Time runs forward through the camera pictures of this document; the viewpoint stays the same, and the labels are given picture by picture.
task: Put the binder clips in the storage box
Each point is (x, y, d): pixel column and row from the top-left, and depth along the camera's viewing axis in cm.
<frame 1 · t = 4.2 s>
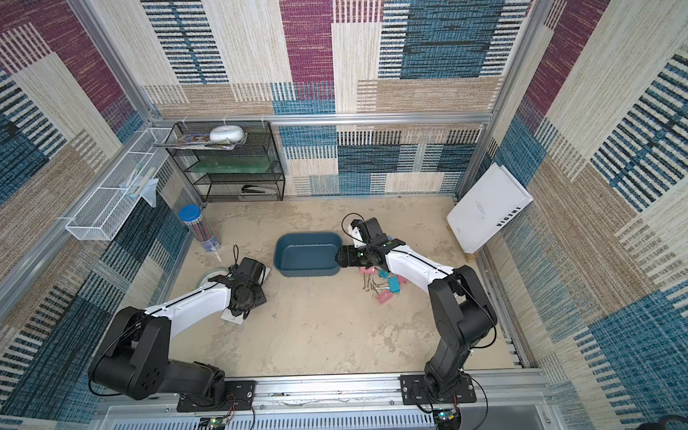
left hand: (255, 299, 91), fingers open
right hand: (343, 254, 91), fingers open
clear tube of coloured pencils: (197, 222, 93), point 17 cm above the table
teal plastic storage box: (307, 253, 107), on the table
white binder folder: (493, 200, 91), point 23 cm above the table
black stapler on shelf: (254, 189, 111), point 12 cm above the table
pink binder clip: (384, 296, 90), point 4 cm above the table
green tray on shelf: (257, 164, 96), point 28 cm above the table
magazine on shelf top: (201, 141, 94), point 35 cm above the table

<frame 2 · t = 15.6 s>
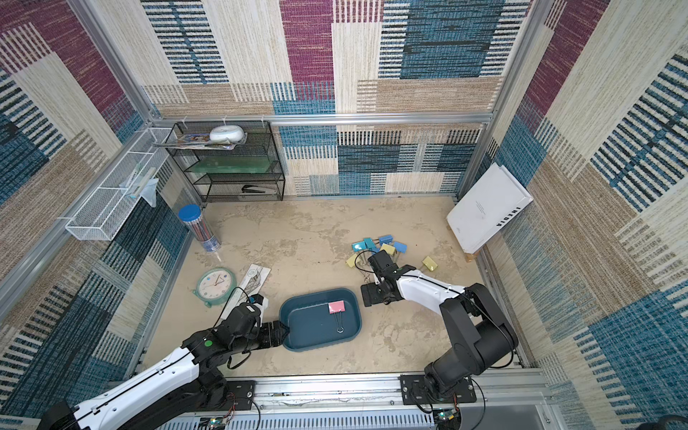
left hand: (281, 331, 82), fingers open
right hand: (376, 292, 92), fingers open
teal plastic storage box: (321, 318, 90), on the table
pink binder clip: (338, 308, 89), point 2 cm above the table
teal binder clip upper: (366, 244, 105), point 3 cm above the table
blue binder clip: (386, 239, 107), point 2 cm above the table
yellow binder clip: (429, 263, 99), point 3 cm above the table
the other named things where they were.

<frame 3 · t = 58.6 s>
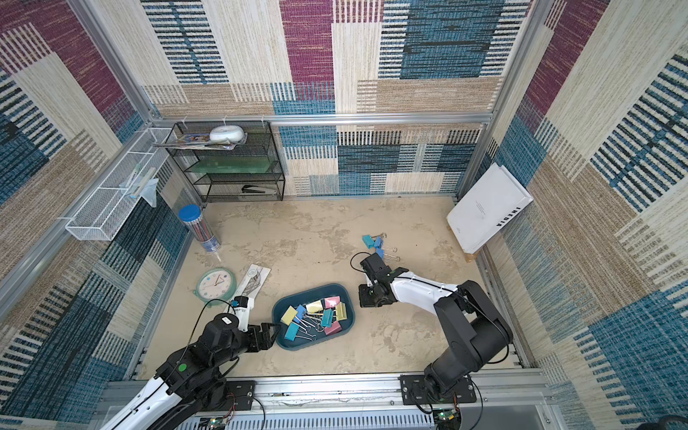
left hand: (271, 326, 79), fingers open
right hand: (365, 297, 91), fingers closed
yellow binder clip: (314, 306, 90), on the table
pink binder clip 2: (334, 329, 85), point 3 cm above the table
yellow binder clip 2: (340, 311, 87), point 4 cm above the table
yellow binder clip 3: (288, 316, 86), point 4 cm above the table
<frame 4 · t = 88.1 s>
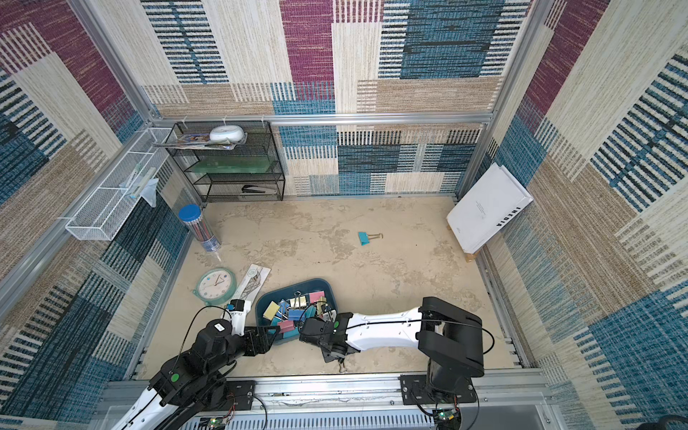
left hand: (270, 329, 78), fingers open
right hand: (331, 347, 82), fingers open
yellow binder clip 2: (322, 300, 89), point 4 cm above the table
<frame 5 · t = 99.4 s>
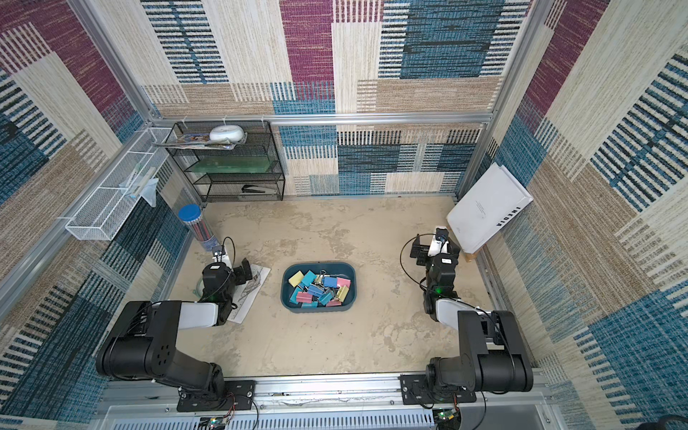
left hand: (230, 262, 94), fingers open
right hand: (435, 234, 87), fingers open
pink binder clip: (341, 282, 95), point 2 cm above the table
blue binder clip: (329, 281, 94), point 3 cm above the table
yellow binder clip 2: (344, 288, 91), point 5 cm above the table
yellow binder clip 3: (296, 279, 94), point 4 cm above the table
teal binder clip: (310, 305, 90), point 2 cm above the table
teal binder clip in box: (308, 278, 93), point 5 cm above the table
